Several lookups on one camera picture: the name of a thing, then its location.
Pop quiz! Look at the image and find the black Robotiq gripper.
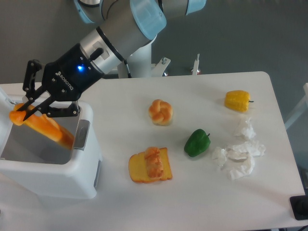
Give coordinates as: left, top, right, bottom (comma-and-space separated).
17, 43, 103, 121

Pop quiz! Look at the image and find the long orange baguette bread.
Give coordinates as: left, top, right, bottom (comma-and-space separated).
9, 103, 75, 150

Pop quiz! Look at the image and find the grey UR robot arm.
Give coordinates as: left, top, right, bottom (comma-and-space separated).
19, 0, 205, 119

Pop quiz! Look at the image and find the white plastic trash can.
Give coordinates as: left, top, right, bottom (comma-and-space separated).
0, 90, 102, 199

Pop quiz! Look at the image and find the braided round bread roll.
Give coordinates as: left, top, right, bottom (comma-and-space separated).
148, 99, 173, 126

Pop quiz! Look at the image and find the yellow toast slice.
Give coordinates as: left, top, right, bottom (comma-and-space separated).
128, 147, 173, 183

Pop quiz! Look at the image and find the green bell pepper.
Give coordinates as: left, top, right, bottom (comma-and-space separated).
184, 129, 211, 157

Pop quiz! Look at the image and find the crumpled white tissue small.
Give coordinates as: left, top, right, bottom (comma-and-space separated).
211, 147, 228, 167

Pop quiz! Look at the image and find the yellow bell pepper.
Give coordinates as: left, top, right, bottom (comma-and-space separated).
224, 90, 254, 112

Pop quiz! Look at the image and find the crumpled white tissue upper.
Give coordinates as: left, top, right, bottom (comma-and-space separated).
234, 117, 256, 141

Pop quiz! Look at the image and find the crumpled white tissue large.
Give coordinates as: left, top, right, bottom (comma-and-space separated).
227, 141, 266, 180

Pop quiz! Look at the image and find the white furniture edge right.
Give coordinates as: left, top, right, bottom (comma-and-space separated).
284, 83, 308, 130

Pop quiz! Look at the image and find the black device at edge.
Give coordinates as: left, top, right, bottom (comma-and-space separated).
289, 195, 308, 220

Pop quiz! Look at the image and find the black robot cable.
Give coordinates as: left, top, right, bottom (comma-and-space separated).
123, 59, 132, 78

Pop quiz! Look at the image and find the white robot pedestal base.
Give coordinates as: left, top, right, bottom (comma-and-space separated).
103, 40, 202, 79

